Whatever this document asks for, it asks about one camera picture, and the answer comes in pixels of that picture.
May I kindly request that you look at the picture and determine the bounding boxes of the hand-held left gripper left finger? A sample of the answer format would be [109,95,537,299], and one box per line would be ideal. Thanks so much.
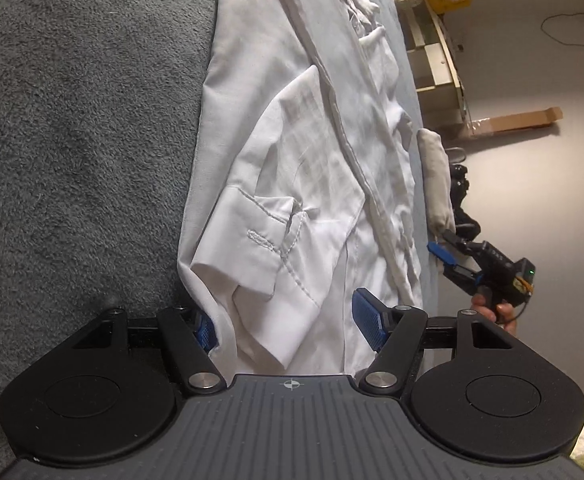
[72,305,225,396]

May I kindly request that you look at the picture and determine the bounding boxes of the cream wooden desk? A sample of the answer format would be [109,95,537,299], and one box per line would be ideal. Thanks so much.
[394,0,472,128]

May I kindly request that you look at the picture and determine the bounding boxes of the beige rolled cloth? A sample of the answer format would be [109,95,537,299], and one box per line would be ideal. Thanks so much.
[416,127,456,234]

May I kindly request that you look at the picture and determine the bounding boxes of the long cardboard box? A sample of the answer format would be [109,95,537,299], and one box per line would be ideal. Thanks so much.
[472,106,564,140]

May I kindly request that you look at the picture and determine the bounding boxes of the thin wall cable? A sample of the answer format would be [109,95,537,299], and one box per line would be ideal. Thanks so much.
[540,11,584,54]

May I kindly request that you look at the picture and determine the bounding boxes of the person's right hand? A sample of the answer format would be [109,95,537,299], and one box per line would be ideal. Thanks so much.
[470,293,518,333]

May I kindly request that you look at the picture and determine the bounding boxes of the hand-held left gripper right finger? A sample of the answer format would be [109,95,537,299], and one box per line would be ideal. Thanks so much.
[352,287,515,396]

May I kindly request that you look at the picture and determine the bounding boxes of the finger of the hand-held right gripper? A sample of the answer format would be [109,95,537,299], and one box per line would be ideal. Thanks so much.
[443,265,482,294]
[427,229,481,268]

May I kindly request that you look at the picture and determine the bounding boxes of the white button shirt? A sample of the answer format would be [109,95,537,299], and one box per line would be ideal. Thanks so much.
[177,0,425,376]

